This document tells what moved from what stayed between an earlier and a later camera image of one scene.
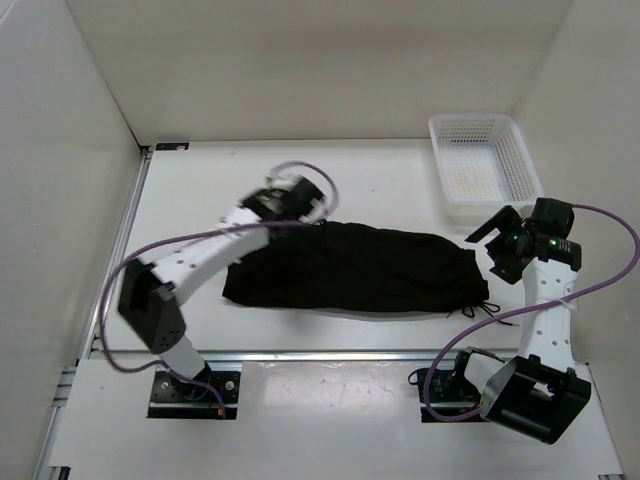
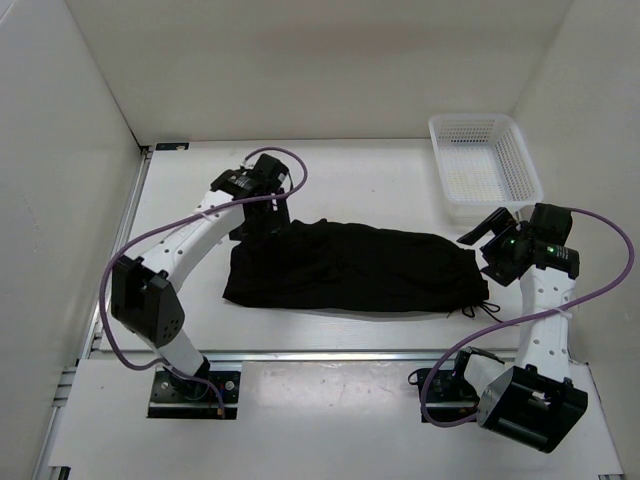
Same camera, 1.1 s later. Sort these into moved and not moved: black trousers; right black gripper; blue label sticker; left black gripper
Moved: left black gripper
Not moved: black trousers; right black gripper; blue label sticker
